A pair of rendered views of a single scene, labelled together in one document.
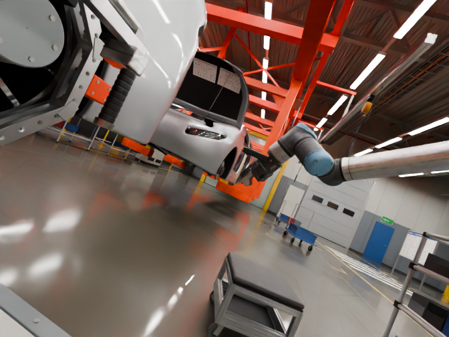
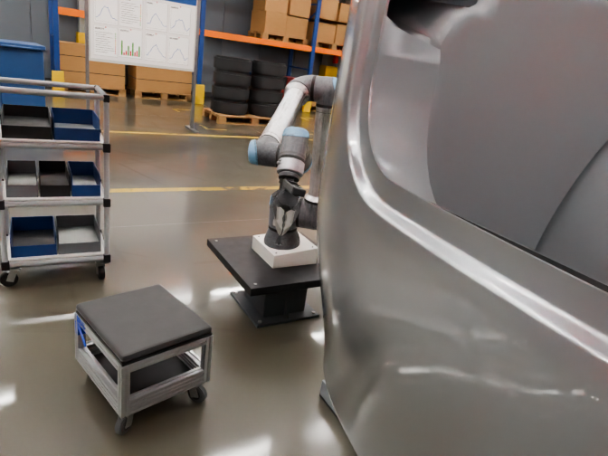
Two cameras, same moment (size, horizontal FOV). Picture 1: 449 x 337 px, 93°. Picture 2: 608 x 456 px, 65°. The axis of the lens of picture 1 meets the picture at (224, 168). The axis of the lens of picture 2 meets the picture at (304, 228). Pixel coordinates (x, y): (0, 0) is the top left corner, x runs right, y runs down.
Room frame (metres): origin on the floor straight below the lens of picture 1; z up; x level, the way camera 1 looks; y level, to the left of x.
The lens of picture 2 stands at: (1.91, 1.02, 1.32)
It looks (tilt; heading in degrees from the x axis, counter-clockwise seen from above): 20 degrees down; 226
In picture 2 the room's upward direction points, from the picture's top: 8 degrees clockwise
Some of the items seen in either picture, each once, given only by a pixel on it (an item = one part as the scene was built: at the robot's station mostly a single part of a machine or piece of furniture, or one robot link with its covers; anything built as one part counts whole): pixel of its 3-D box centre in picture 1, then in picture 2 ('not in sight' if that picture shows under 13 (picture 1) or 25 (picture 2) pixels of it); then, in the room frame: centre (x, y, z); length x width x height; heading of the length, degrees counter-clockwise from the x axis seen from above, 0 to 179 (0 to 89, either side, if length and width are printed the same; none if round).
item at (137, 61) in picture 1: (124, 57); not in sight; (0.51, 0.33, 0.93); 0.09 x 0.05 x 0.05; 78
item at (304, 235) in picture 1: (303, 225); not in sight; (5.63, -2.54, 0.48); 1.00 x 0.61 x 0.96; 173
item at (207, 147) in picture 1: (214, 141); not in sight; (5.27, 0.51, 1.49); 4.95 x 1.86 x 1.59; 168
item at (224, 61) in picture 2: not in sight; (248, 90); (-3.28, -6.39, 0.55); 1.40 x 0.80 x 1.09; 171
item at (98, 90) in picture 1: (92, 87); not in sight; (0.70, 0.51, 0.85); 0.09 x 0.08 x 0.07; 168
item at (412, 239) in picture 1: (413, 257); not in sight; (7.44, -7.33, 0.97); 1.50 x 0.50 x 1.95; 169
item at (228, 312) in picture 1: (250, 301); (141, 353); (1.26, -0.46, 0.17); 0.43 x 0.36 x 0.34; 93
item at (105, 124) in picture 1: (116, 97); not in sight; (0.51, 0.31, 0.83); 0.04 x 0.04 x 0.16
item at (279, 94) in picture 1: (223, 81); not in sight; (4.21, 0.75, 2.54); 2.58 x 0.12 x 0.42; 78
